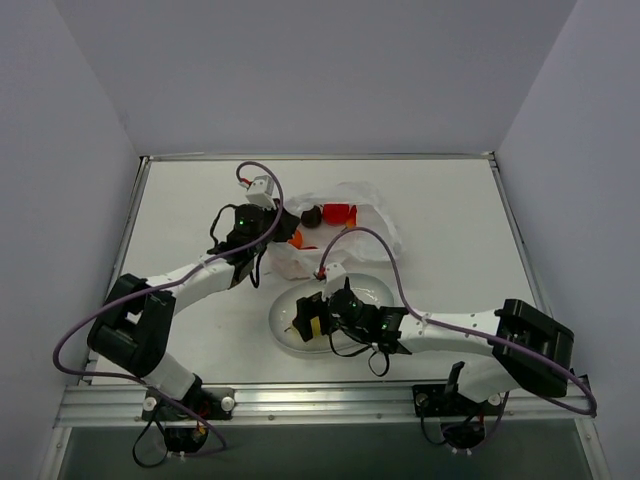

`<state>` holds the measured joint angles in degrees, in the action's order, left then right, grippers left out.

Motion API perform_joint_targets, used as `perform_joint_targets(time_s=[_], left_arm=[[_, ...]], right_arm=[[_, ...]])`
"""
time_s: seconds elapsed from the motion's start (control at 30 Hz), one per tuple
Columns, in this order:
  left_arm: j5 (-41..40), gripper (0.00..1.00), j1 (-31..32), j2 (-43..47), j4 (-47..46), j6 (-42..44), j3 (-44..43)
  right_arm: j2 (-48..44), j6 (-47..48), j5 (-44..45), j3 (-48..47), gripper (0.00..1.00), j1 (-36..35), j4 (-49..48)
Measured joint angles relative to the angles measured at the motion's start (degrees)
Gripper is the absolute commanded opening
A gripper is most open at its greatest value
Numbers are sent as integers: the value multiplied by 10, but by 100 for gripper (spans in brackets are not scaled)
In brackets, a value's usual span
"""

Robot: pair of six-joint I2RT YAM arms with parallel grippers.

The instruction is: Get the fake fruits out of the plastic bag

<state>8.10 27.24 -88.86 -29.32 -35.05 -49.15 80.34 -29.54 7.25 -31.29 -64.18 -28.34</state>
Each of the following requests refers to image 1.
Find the orange fake fruit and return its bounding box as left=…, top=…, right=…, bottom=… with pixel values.
left=288, top=230, right=316, bottom=250

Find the white plastic bag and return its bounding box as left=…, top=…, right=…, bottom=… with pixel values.
left=267, top=181, right=404, bottom=280

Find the red yellow fake peach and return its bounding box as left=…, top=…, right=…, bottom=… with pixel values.
left=345, top=205, right=358, bottom=228

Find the yellow fake pear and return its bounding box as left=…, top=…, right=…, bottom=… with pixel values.
left=285, top=316, right=324, bottom=343

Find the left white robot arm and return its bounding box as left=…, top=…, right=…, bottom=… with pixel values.
left=87, top=203, right=300, bottom=419

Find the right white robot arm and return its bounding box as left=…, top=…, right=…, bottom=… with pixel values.
left=292, top=288, right=574, bottom=413

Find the dark fake fruit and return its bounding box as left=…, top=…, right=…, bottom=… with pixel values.
left=301, top=205, right=323, bottom=229

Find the red fake apple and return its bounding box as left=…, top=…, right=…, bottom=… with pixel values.
left=322, top=203, right=351, bottom=226

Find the white oval plate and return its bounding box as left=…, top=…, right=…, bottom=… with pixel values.
left=268, top=273, right=394, bottom=356

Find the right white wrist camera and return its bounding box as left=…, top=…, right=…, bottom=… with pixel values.
left=315, top=263, right=348, bottom=299

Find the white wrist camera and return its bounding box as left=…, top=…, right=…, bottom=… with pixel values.
left=315, top=263, right=348, bottom=299
left=240, top=175, right=276, bottom=209

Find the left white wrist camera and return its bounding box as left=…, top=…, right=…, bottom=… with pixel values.
left=240, top=175, right=276, bottom=209

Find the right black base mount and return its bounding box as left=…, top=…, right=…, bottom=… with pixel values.
left=412, top=361, right=509, bottom=456

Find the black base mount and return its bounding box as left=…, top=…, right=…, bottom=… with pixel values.
left=142, top=386, right=236, bottom=457
left=412, top=361, right=509, bottom=456

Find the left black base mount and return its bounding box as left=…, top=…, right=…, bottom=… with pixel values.
left=142, top=386, right=236, bottom=457

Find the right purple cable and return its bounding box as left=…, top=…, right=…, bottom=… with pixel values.
left=317, top=227, right=599, bottom=449

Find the purple cable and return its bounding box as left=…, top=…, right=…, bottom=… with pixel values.
left=317, top=227, right=599, bottom=449
left=52, top=160, right=286, bottom=456

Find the aluminium front rail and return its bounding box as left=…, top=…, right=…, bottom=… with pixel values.
left=53, top=378, right=597, bottom=429

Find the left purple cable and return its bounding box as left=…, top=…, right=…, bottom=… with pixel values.
left=52, top=160, right=286, bottom=456

